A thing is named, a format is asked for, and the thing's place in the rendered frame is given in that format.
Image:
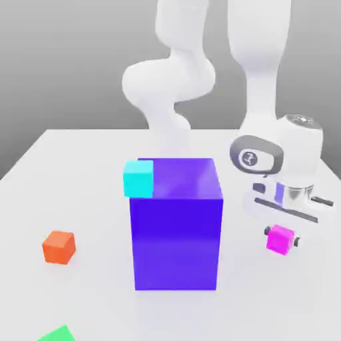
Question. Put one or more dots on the small cyan cube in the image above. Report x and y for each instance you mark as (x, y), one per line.
(138, 181)

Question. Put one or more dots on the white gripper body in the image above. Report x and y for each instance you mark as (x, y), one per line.
(269, 213)

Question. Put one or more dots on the large purple box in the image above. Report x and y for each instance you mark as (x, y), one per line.
(175, 239)

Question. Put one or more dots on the small orange cube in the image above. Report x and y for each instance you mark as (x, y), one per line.
(58, 247)

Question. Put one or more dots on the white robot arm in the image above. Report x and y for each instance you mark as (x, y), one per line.
(186, 74)

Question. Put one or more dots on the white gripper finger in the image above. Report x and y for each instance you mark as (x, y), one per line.
(267, 230)
(296, 240)

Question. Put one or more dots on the small magenta cube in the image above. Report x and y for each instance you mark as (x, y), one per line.
(280, 239)

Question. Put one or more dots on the small green cube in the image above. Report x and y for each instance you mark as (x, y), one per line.
(58, 335)

